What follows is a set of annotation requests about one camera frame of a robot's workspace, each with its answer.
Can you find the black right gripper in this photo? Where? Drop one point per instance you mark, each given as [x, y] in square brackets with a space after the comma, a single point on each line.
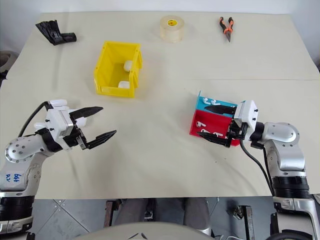
[240, 133]

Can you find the black crumpled plastic bag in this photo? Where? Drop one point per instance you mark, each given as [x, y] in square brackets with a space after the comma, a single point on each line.
[53, 33]

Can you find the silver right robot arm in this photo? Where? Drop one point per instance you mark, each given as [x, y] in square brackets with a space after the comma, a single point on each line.
[285, 140]

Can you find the grey rounded leg shape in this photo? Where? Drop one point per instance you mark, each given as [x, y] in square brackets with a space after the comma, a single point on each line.
[132, 210]
[195, 210]

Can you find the orange black pliers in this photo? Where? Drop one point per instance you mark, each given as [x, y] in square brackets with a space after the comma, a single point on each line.
[228, 31]

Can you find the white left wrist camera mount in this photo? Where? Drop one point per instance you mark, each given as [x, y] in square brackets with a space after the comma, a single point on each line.
[58, 121]

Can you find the white wireless earbud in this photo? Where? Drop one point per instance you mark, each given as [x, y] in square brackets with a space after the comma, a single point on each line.
[218, 134]
[199, 124]
[205, 130]
[206, 100]
[214, 102]

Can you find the blue plastic tray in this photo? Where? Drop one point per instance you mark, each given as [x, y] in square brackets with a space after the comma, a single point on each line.
[200, 106]

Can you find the rusty metal frame bar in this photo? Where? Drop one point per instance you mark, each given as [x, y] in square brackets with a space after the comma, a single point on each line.
[248, 222]

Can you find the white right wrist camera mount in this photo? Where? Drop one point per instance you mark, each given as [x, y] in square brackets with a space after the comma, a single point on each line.
[246, 112]

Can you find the clear packing tape roll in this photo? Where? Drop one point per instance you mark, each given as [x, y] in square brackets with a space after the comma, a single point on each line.
[172, 32]

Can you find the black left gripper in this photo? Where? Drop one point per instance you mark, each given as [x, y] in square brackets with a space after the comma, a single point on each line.
[72, 140]

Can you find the yellow plastic bin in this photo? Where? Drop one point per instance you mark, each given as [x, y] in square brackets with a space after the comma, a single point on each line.
[105, 82]

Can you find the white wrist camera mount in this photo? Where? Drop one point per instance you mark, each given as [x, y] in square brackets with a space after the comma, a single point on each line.
[246, 112]
[58, 121]

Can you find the pale rounded robot torso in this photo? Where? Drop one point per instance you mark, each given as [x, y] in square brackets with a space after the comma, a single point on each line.
[150, 231]

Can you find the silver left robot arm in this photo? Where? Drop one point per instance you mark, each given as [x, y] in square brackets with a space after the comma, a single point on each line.
[20, 150]

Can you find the red and blue box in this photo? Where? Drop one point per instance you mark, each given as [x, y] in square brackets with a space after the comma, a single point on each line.
[212, 122]

